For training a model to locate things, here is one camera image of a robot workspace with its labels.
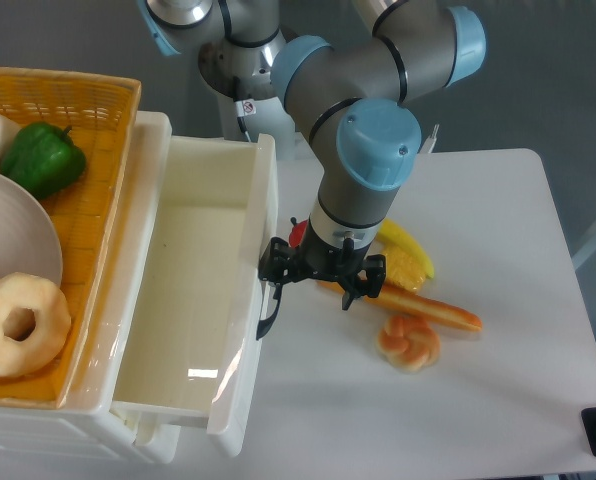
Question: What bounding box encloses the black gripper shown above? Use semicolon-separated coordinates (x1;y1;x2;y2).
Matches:
258;224;386;311

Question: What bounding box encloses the white drawer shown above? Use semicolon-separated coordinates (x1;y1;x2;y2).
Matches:
113;134;278;457

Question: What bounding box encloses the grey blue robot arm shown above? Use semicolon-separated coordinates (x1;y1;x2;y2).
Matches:
138;1;487;306

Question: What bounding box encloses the white drawer cabinet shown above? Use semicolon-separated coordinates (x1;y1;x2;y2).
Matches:
0;112;180;463

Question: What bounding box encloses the red bell pepper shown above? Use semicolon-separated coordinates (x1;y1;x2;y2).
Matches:
288;217;308;248

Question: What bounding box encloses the yellow banana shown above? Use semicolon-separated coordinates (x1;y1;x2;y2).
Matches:
376;218;435;279

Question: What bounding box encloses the yellow corn piece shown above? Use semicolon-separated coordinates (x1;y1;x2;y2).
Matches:
381;245;427;293

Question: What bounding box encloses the long baguette bread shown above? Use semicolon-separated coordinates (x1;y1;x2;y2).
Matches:
316;277;483;333

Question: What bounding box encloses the knotted bread roll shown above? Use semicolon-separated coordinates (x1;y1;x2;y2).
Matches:
375;315;441;373

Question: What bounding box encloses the orange woven basket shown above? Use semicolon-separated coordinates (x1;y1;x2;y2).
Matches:
0;67;141;410

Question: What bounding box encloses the green bell pepper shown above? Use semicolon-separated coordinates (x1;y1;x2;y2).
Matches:
0;122;86;200

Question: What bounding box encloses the beige plate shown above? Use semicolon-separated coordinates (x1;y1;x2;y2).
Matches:
0;174;63;285

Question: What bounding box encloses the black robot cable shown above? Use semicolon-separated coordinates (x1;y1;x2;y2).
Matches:
232;75;254;144

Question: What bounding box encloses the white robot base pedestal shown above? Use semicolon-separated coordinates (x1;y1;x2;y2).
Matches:
198;31;296;160

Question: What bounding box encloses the plain ring donut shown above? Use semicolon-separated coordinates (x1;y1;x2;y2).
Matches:
0;273;71;378

